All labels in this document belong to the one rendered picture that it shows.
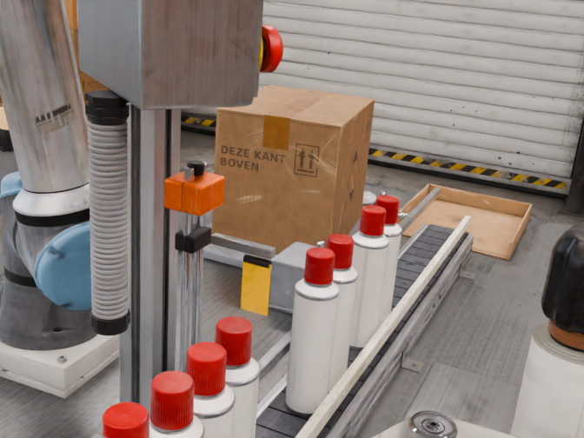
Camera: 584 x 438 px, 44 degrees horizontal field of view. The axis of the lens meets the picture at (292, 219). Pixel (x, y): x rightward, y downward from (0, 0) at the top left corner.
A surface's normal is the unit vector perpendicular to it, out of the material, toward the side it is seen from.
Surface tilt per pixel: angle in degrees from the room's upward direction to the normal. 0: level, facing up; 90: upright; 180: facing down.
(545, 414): 87
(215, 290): 0
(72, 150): 85
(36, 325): 70
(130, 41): 90
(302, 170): 90
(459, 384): 0
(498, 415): 0
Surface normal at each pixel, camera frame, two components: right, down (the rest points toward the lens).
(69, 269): 0.53, 0.42
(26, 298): -0.11, 0.00
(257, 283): -0.42, 0.29
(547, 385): -0.75, 0.12
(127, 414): 0.03, -0.94
